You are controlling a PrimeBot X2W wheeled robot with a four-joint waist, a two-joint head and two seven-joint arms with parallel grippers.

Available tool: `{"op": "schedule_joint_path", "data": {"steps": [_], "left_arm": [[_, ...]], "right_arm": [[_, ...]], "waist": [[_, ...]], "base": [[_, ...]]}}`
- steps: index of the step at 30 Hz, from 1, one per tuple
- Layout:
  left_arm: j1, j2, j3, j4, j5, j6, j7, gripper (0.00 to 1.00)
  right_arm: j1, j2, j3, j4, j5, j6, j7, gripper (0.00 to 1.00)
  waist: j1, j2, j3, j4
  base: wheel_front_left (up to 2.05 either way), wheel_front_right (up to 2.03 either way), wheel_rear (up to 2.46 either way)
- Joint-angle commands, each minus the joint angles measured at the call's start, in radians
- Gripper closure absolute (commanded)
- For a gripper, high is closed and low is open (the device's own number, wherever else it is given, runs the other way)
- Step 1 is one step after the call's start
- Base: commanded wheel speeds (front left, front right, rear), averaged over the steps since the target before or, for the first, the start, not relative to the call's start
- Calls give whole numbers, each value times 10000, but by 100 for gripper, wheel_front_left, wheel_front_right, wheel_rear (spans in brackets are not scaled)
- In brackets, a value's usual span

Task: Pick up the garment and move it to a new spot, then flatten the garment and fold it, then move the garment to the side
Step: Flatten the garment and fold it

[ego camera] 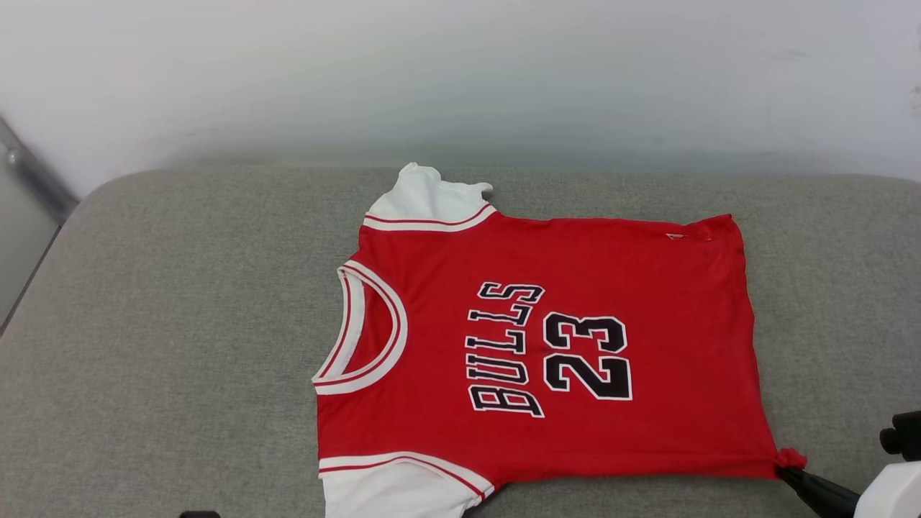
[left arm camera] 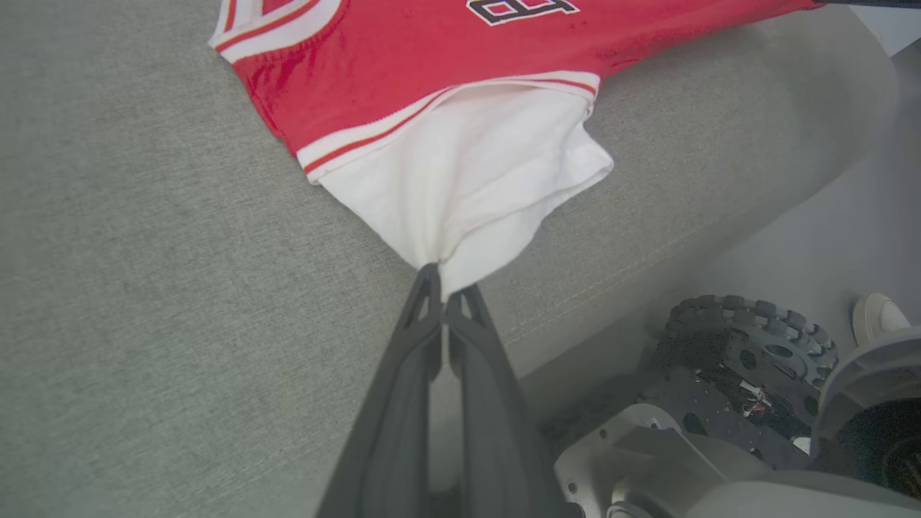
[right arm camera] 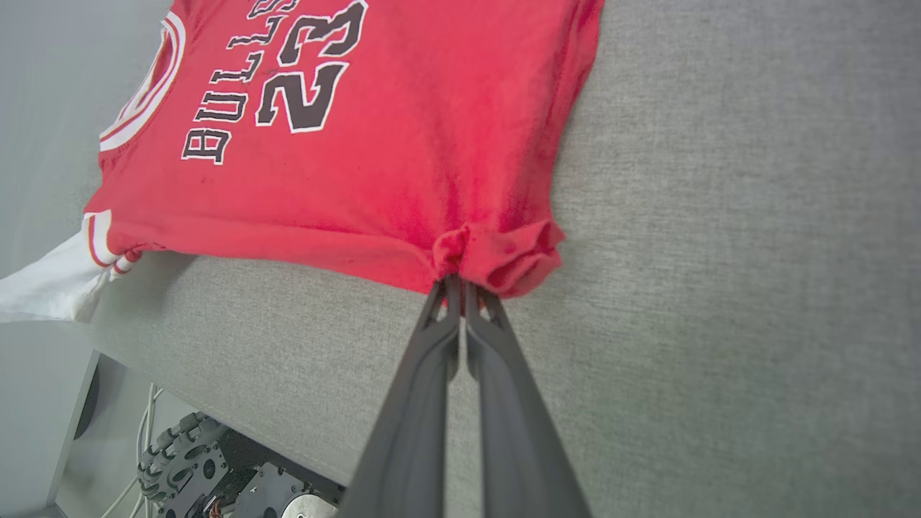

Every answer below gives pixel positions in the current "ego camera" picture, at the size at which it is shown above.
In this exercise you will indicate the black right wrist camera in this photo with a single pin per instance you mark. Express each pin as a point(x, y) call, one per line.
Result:
point(905, 435)

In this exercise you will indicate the grey metal floor strip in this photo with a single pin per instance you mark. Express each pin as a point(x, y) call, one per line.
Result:
point(36, 169)

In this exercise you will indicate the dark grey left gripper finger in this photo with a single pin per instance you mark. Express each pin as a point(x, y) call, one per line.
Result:
point(199, 514)

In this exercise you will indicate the grey fabric sofa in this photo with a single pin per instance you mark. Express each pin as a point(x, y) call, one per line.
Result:
point(180, 324)

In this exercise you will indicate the red white basketball jersey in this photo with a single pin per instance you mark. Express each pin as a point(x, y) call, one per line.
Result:
point(575, 345)

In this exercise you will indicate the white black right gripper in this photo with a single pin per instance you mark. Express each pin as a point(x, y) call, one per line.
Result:
point(892, 493)

